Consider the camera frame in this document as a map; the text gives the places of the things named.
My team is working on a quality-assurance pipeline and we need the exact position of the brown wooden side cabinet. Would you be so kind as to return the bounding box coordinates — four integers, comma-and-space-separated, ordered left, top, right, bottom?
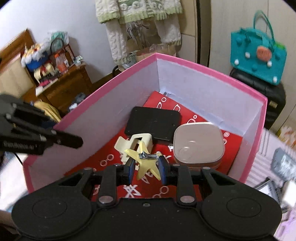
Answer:
1, 29, 92, 113

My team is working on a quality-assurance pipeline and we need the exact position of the pink storage box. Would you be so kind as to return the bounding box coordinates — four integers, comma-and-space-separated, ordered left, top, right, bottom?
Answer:
23, 53, 267, 192

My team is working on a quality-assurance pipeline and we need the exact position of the yellow starfish hair clip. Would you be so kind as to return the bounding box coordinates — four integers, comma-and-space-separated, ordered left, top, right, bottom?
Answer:
125, 141, 161, 181

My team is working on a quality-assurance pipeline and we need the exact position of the pink rounded compact case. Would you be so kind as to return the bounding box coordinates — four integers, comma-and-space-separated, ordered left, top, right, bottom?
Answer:
173, 122, 225, 169

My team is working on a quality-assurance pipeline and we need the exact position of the cream rectangular hair claw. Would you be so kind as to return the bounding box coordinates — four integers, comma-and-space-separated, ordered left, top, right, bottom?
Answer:
114, 133, 153, 164

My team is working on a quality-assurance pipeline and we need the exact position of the beige wooden wardrobe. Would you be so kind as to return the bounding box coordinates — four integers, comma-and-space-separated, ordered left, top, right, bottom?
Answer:
209, 1, 295, 132

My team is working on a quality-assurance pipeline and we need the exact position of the teal felt handbag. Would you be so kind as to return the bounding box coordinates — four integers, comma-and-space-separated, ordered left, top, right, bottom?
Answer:
230, 10, 287, 85

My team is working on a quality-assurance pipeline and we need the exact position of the large cardboard box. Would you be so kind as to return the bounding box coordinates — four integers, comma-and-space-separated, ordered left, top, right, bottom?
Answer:
178, 0, 198, 62

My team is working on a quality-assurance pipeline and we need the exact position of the black suitcase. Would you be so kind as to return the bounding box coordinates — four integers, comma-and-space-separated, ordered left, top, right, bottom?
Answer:
230, 68, 286, 130

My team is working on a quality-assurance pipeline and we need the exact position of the brown paper shopping bag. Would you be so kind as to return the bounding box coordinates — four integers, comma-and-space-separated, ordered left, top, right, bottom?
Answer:
126, 20, 182, 62

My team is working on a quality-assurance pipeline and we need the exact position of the black wallet case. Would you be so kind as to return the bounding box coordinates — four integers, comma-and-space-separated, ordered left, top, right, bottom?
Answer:
125, 106, 181, 143

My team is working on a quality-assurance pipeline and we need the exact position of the cream knitted cardigan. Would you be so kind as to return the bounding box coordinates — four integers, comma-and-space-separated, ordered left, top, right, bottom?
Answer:
95, 1, 183, 65

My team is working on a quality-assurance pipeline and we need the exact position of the grey device with white block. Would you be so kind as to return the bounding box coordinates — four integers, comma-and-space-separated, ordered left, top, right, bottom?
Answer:
255, 148, 295, 213

